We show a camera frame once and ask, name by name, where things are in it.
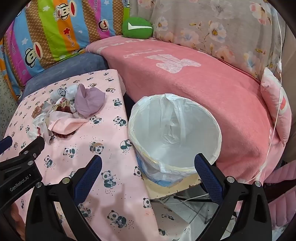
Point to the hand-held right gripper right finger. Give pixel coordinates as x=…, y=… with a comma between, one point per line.
x=209, y=180

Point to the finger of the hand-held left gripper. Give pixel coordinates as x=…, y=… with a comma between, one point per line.
x=34, y=148
x=5, y=143

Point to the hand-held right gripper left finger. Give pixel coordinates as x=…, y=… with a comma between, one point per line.
x=91, y=178

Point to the dark red ruffled cloth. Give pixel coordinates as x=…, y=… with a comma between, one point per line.
x=63, y=109

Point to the white lined trash bin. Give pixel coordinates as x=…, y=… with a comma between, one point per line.
x=173, y=129

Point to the white grey printed cloth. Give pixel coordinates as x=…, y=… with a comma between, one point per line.
x=69, y=91

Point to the purple paper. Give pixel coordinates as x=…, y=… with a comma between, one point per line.
x=90, y=102

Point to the pink panda print cloth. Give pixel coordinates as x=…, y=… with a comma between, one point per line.
x=81, y=139

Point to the pink padded chair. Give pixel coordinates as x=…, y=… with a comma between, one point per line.
x=283, y=173

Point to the blue-grey sofa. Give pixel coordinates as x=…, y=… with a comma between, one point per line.
x=69, y=67

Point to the pink blanket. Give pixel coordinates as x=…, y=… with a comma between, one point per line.
x=196, y=81

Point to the pink white pillow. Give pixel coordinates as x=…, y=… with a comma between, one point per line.
x=275, y=99

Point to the striped monkey print quilt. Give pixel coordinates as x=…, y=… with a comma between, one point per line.
x=46, y=34

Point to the floral beige pillow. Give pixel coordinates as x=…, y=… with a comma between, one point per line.
x=208, y=27

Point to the green round cushion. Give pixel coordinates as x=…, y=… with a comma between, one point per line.
x=136, y=27

